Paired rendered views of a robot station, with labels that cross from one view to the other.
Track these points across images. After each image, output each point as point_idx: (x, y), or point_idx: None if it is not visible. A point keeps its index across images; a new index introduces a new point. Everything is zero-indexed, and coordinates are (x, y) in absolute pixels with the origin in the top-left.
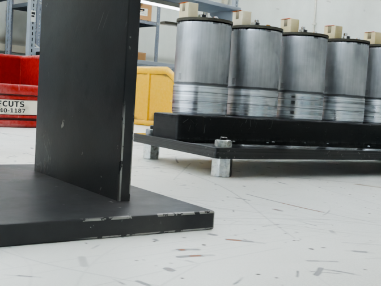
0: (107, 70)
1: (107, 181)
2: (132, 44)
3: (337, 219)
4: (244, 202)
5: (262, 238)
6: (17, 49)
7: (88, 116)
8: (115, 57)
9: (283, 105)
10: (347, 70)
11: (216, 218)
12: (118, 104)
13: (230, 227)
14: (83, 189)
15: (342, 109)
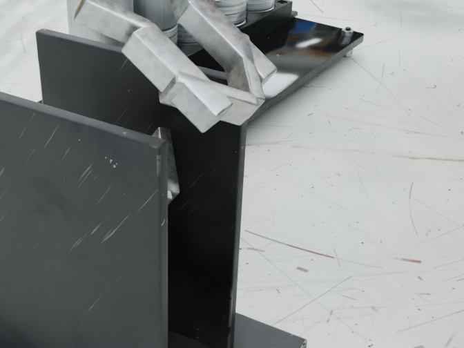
0: (201, 252)
1: (209, 335)
2: (237, 240)
3: (356, 275)
4: (266, 261)
5: None
6: None
7: (168, 276)
8: (215, 246)
9: (178, 29)
10: None
11: (284, 319)
12: (223, 285)
13: (311, 337)
14: (170, 333)
15: (229, 13)
